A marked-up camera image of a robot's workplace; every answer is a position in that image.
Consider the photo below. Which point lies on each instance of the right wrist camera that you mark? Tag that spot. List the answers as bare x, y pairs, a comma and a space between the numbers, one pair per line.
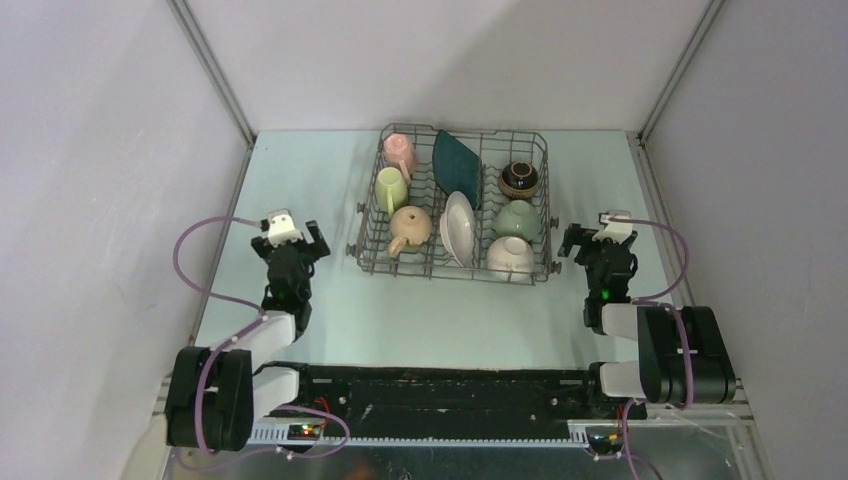
615, 226

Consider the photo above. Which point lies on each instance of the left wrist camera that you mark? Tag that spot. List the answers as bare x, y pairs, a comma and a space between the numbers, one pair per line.
279, 228

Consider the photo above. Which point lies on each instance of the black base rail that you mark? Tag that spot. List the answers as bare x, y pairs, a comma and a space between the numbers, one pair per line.
418, 404

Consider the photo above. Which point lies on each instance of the small white bowl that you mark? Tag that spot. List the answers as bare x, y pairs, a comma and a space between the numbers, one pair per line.
510, 259

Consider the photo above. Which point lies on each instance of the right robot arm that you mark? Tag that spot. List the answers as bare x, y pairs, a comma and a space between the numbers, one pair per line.
681, 356

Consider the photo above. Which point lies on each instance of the white ceramic plate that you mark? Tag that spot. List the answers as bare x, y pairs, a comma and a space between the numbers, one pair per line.
457, 229

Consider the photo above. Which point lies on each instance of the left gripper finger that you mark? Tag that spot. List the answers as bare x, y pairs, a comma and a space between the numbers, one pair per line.
262, 247
317, 247

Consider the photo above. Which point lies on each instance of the light green ceramic mug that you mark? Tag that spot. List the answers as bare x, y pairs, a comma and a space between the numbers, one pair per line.
391, 190

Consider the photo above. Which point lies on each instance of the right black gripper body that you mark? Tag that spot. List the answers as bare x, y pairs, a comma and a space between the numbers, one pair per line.
588, 256

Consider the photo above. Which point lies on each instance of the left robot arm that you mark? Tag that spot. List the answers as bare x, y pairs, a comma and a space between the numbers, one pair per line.
214, 399

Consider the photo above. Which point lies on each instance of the brown patterned bowl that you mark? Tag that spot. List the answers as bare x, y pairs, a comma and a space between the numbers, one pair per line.
519, 180

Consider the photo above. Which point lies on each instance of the green glazed bowl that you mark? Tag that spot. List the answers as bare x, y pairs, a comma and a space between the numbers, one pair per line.
518, 218

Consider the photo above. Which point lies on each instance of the teal square plate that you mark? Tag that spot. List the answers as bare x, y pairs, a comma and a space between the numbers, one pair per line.
456, 168

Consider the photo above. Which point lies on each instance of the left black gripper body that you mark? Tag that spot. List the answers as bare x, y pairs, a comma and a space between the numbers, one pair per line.
304, 256

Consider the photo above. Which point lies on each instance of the pink ceramic mug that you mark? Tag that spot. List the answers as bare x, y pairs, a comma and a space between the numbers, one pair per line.
399, 152

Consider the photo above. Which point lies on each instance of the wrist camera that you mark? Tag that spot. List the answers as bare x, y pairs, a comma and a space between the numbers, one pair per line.
615, 226
279, 228

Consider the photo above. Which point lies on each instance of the grey wire dish rack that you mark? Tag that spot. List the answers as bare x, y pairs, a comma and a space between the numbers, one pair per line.
496, 149

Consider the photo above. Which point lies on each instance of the tan ceramic mug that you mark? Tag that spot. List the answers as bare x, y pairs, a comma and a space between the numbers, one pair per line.
410, 228

